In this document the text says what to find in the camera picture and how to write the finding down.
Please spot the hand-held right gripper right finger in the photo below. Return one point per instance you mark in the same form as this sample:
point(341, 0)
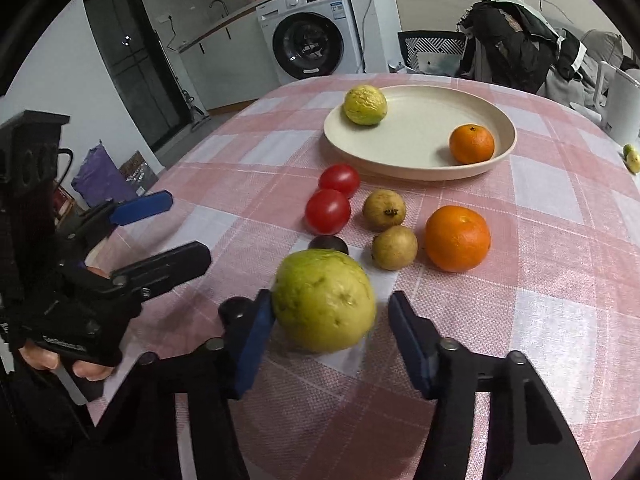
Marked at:
point(410, 345)

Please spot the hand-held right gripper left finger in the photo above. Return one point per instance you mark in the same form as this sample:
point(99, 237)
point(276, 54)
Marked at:
point(252, 340)

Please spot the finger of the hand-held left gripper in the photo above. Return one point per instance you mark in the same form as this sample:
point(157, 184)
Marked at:
point(145, 206)
point(170, 265)

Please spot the large green guava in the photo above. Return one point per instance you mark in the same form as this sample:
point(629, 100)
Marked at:
point(325, 305)

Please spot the small brown-yellow fruit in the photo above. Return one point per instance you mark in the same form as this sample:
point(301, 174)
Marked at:
point(395, 248)
point(384, 210)

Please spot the large orange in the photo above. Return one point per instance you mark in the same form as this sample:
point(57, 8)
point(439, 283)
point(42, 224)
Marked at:
point(457, 239)

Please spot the dark purple passion fruit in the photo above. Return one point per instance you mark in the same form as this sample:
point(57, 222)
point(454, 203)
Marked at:
point(327, 244)

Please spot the red tomato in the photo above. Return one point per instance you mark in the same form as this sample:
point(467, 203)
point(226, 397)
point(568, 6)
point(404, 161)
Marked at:
point(340, 180)
point(327, 211)

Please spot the cream round plate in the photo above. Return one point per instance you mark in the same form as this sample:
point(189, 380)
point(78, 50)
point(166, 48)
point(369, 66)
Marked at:
point(415, 130)

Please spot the person's left hand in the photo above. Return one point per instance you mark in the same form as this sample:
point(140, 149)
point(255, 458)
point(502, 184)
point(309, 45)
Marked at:
point(90, 372)

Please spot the purple bag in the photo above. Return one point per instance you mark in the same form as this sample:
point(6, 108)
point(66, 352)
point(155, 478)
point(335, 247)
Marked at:
point(100, 175)

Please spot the black glass door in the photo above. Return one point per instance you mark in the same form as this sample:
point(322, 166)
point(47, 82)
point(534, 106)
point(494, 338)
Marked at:
point(132, 60)

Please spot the pink checkered tablecloth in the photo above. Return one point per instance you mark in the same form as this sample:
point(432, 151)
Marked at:
point(550, 260)

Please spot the kitchen counter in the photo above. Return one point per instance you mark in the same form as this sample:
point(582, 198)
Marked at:
point(225, 22)

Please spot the small orange mandarin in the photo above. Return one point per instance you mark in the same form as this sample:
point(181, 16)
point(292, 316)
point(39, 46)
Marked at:
point(471, 145)

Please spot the metal faucet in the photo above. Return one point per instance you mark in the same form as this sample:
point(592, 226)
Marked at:
point(220, 5)

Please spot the white washing machine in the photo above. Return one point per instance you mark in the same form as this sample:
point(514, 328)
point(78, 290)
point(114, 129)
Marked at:
point(310, 45)

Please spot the yellow wrinkled guava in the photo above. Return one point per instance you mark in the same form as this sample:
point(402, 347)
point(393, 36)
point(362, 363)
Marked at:
point(365, 105)

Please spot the white paper bag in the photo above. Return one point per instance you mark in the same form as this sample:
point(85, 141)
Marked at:
point(440, 64)

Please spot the small green lime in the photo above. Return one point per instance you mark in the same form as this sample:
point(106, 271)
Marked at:
point(628, 150)
point(634, 162)

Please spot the black mesh chair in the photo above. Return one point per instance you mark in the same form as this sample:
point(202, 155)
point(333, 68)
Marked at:
point(435, 42)

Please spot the pile of dark clothes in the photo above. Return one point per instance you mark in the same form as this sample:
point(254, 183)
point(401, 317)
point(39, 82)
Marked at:
point(515, 45)

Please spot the white electric kettle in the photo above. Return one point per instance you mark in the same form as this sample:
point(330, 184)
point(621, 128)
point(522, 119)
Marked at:
point(625, 105)

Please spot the grey sofa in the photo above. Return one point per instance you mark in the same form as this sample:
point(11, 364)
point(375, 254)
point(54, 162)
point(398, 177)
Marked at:
point(605, 45)

